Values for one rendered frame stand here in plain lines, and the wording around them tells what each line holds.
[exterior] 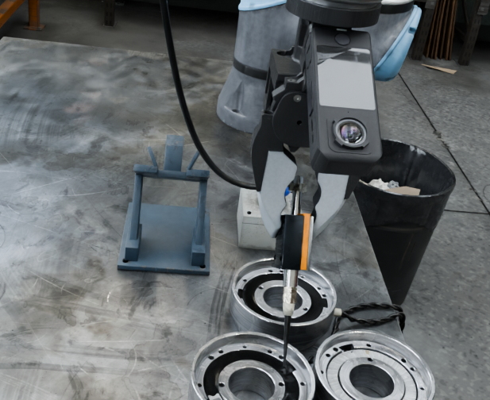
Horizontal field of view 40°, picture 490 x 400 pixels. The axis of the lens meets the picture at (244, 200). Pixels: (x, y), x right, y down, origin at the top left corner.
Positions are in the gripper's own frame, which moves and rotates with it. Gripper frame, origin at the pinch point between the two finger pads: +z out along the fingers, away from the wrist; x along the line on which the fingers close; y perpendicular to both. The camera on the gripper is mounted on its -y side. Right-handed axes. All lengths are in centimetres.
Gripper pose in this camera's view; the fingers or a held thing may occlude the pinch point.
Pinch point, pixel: (294, 230)
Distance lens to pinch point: 59.2
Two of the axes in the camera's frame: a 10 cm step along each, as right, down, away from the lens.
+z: -1.3, 8.5, 5.2
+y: -0.5, -5.3, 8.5
